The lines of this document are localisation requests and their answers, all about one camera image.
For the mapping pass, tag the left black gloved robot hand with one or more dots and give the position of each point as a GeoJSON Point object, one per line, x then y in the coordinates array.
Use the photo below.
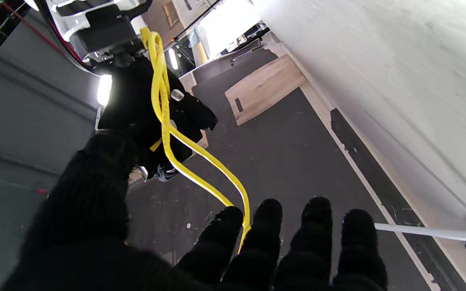
{"type": "Point", "coordinates": [83, 226]}

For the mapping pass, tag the right black gloved robot hand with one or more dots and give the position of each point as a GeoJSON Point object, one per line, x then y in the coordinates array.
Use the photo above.
{"type": "Point", "coordinates": [136, 105]}

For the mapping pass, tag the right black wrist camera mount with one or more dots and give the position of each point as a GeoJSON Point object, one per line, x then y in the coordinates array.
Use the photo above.
{"type": "Point", "coordinates": [103, 34]}

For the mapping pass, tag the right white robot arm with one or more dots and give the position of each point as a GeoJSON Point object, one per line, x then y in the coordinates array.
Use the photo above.
{"type": "Point", "coordinates": [71, 22]}

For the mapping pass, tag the bright tube light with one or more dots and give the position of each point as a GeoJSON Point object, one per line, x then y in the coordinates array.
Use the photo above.
{"type": "Point", "coordinates": [104, 89]}

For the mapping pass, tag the dark router with white antennas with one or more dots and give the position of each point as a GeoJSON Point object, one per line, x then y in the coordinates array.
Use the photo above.
{"type": "Point", "coordinates": [431, 232]}

